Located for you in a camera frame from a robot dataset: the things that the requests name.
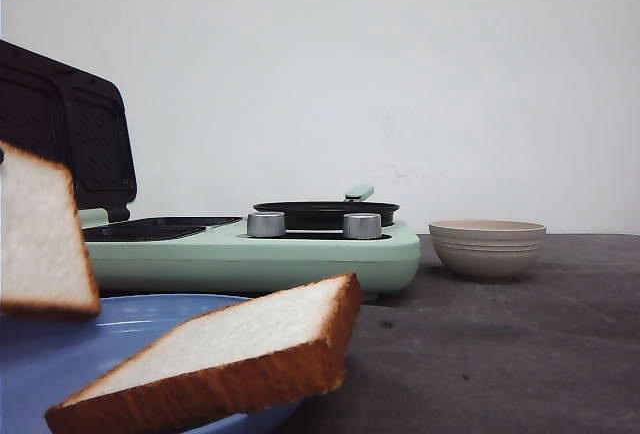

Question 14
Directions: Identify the left silver control knob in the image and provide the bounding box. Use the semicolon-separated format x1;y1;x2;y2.
247;211;286;238

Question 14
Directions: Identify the blue plate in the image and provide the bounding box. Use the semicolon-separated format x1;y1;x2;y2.
0;293;306;434

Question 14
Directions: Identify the beige ceramic bowl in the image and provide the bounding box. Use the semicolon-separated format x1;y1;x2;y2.
428;220;546;281

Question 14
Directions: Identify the silver control knob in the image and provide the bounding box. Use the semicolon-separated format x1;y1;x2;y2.
343;213;382;240
247;211;286;238

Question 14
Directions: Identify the white bread slice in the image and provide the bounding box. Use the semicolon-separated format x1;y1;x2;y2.
1;141;101;319
45;273;363;433

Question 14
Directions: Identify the right silver control knob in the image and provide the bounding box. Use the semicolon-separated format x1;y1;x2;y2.
343;213;382;240

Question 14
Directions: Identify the mint green breakfast maker base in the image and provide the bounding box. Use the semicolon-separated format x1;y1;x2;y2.
81;208;421;295

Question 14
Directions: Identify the small black frying pan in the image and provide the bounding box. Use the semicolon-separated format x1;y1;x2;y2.
253;184;400;230

